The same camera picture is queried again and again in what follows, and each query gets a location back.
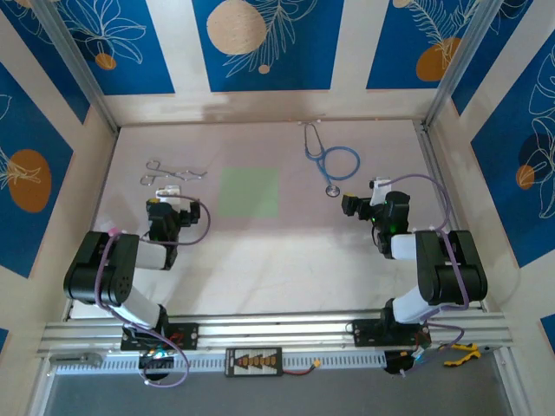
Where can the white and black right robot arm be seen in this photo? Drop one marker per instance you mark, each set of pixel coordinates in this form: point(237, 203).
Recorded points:
point(433, 277)

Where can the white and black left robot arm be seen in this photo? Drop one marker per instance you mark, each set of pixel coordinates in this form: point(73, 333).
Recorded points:
point(99, 268)

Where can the blue stethoscope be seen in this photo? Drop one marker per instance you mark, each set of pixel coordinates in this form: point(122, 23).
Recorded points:
point(332, 190)

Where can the metal surgical forceps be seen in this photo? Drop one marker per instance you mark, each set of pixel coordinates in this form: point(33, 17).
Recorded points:
point(175, 174)

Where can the small pink plastic bottle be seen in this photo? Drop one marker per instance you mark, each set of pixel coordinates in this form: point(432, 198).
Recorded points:
point(112, 231)

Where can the black circuit board with lights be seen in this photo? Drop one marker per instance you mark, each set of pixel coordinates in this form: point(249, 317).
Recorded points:
point(149, 362)
point(392, 362)

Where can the silver metal latch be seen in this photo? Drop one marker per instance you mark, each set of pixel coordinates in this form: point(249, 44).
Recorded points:
point(89, 359)

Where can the yellow and black pliers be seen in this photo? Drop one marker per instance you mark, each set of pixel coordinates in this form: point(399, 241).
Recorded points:
point(472, 352)

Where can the black power distribution board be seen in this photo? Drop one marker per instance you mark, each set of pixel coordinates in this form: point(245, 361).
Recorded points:
point(253, 362)

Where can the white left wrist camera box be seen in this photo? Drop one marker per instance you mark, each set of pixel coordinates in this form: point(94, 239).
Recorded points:
point(168, 191)

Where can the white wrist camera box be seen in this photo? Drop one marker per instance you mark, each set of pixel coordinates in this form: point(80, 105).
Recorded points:
point(168, 191)
point(380, 188)

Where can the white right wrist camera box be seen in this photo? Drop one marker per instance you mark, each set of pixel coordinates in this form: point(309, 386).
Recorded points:
point(380, 188)

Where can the aluminium table side rail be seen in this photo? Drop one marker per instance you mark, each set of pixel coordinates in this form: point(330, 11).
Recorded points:
point(433, 164)

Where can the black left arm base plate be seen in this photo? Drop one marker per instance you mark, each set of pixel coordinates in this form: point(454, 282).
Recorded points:
point(188, 336)

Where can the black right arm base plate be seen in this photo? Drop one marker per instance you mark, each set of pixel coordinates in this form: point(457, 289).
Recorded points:
point(366, 331)

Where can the aluminium frame rail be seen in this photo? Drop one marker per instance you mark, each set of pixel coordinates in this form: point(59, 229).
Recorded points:
point(277, 331)

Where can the aluminium frame post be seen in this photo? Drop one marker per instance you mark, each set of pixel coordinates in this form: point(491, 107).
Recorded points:
point(455, 65)
point(82, 73)

